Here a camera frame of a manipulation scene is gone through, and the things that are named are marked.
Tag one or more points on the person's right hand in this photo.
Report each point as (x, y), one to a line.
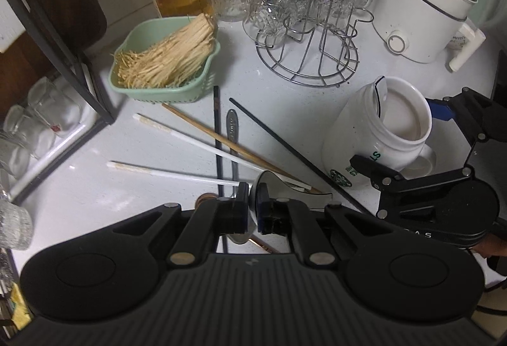
(491, 247)

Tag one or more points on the white drip tray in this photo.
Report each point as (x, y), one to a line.
(39, 167)

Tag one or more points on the white electric kettle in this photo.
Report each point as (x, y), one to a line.
(420, 13)

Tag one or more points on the white chopstick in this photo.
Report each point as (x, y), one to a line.
(178, 132)
(178, 174)

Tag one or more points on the black chopstick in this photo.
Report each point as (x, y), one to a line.
(277, 140)
(216, 124)

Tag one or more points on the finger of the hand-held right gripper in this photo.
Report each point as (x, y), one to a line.
(372, 171)
(441, 110)

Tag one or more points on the black metal dish rack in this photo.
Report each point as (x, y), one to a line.
(59, 49)

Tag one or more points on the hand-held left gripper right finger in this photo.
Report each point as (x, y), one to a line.
(262, 207)

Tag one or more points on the clear glass tumbler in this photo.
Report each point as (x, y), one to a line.
(29, 132)
(14, 158)
(53, 106)

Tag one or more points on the cut crystal glass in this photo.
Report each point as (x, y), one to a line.
(263, 19)

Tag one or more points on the enoki mushroom bundle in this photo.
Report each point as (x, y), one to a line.
(166, 57)

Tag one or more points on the wooden chopstick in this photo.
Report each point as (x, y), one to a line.
(190, 120)
(262, 246)

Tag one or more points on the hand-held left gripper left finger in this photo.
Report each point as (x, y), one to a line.
(233, 211)

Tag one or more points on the green plastic basket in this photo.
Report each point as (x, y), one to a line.
(186, 90)

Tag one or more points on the white ceramic mug green logo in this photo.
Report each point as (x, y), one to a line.
(356, 132)

